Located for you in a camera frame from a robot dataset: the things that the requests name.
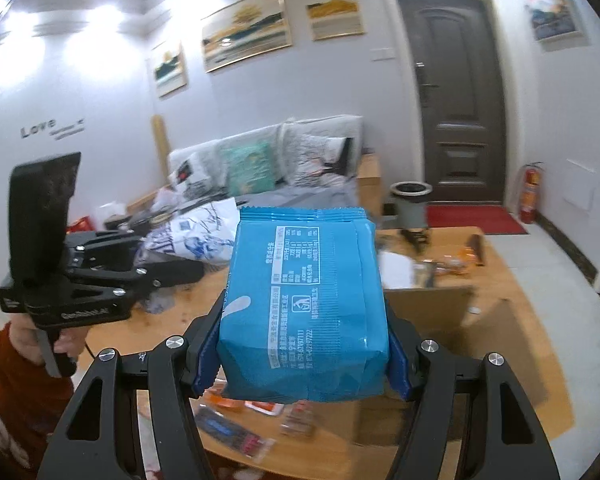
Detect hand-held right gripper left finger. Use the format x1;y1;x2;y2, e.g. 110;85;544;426
37;287;231;480

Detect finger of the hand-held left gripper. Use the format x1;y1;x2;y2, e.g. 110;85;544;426
95;230;146;261
130;259;206;291

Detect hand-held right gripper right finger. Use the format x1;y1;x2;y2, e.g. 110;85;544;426
382;305;563;480

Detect blue snack packet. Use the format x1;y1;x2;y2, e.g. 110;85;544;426
216;203;391;403

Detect cardboard box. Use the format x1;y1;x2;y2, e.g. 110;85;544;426
350;285;573;448

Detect person's left forearm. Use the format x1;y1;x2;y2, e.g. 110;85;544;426
0;322;81;480

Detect person's left hand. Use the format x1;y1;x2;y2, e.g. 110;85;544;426
5;321;88;376

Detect clear plastic bag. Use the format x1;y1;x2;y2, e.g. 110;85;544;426
142;287;178;313

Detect small orange snack packet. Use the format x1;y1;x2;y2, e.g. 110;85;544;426
202;380;246;413

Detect blue white printed bag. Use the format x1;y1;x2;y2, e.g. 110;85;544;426
142;197;241;263

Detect flat red orange packet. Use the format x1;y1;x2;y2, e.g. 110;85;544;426
245;400;286;416

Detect small snack packets on table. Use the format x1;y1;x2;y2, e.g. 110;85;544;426
195;405;276;461

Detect white paper sheet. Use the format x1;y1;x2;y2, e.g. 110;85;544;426
377;251;413;288

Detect white black red pillow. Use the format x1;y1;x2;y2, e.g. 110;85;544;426
172;152;221;196

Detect clear red snack packet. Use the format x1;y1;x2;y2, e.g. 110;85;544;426
280;402;316;436

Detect orange clear snack packet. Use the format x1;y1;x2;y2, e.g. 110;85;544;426
432;247;476;276

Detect black tool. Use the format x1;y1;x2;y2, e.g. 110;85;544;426
402;227;431;253

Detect teal patterned pillow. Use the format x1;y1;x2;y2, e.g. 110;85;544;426
220;141;276;193

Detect brown leather pouch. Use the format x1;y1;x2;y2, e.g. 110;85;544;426
462;234;486;266

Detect grey blanket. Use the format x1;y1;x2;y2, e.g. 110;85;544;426
230;175;358;211

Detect grey trash bin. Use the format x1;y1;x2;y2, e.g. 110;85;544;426
390;181;433;231

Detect red doormat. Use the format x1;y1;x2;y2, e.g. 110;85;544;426
425;204;530;235

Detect white tree print pillow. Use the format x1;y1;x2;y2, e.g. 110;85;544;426
285;135;353;188

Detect narrow framed mountain painting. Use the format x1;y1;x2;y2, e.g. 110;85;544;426
152;42;188;98

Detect wooden side table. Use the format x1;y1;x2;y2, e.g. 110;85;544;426
357;152;383;218

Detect grey sofa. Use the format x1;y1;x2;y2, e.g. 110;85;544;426
125;114;381;221

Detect red fire extinguisher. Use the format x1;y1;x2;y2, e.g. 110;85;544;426
517;161;545;225

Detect wide framed landscape painting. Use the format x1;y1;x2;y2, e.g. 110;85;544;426
200;0;288;73

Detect dark brown door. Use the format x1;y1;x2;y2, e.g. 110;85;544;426
387;0;506;206

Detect square framed landscape painting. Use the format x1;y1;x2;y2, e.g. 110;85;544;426
305;0;366;41

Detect framed blue orange picture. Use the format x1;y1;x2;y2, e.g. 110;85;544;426
520;0;586;51

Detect light wooden post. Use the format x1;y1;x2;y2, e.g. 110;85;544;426
151;114;172;186

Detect white wall panel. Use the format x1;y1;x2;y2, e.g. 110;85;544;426
562;160;598;211

